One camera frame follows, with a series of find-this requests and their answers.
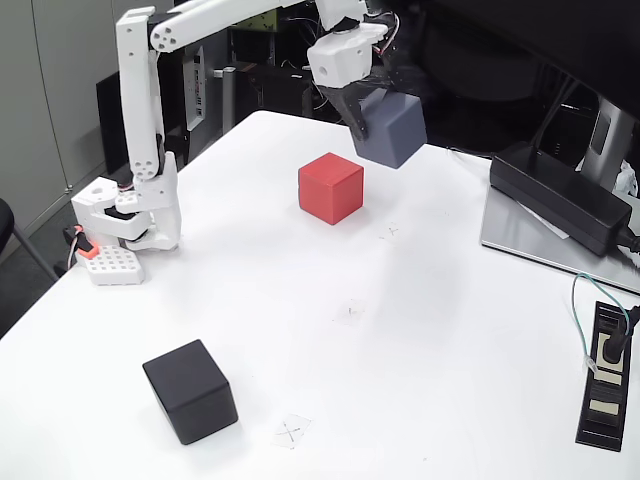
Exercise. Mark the white perforated table clamp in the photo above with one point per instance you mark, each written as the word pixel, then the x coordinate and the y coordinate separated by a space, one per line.
pixel 115 265

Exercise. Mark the grey block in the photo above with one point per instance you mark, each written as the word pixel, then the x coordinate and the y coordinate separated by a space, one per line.
pixel 395 130

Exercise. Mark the silver monitor stand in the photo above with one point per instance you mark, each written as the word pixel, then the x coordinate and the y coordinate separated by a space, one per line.
pixel 520 235

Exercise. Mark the crumpled white plastic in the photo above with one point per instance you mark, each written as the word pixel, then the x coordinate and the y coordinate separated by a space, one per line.
pixel 629 180

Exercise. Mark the black power plug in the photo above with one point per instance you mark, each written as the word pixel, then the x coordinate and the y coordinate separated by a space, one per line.
pixel 612 347

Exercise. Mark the black office chair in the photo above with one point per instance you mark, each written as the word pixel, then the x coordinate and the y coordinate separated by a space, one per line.
pixel 4 225

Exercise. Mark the red block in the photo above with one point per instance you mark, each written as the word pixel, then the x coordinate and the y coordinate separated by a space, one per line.
pixel 332 187

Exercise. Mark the black power strip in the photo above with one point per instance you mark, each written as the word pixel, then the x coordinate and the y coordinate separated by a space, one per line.
pixel 600 425

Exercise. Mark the black monitor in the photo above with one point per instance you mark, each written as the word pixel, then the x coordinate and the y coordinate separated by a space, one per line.
pixel 575 40

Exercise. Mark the green circuit board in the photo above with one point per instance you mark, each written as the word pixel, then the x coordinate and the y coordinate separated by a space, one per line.
pixel 257 22

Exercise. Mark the clear tape with X mark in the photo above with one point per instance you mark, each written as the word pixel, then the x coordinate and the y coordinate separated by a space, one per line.
pixel 392 233
pixel 352 311
pixel 292 431

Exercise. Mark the black power adapter brick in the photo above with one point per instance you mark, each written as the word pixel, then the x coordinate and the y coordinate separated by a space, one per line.
pixel 555 195

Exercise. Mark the plastic wrapped black bin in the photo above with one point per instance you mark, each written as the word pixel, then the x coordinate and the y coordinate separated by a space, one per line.
pixel 412 50

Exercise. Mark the black flat panel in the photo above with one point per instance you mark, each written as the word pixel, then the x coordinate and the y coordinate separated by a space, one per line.
pixel 107 125

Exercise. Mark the black block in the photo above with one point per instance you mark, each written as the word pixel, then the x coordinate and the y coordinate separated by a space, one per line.
pixel 190 390

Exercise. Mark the black equipment case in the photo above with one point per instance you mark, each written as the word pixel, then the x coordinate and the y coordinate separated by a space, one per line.
pixel 270 90

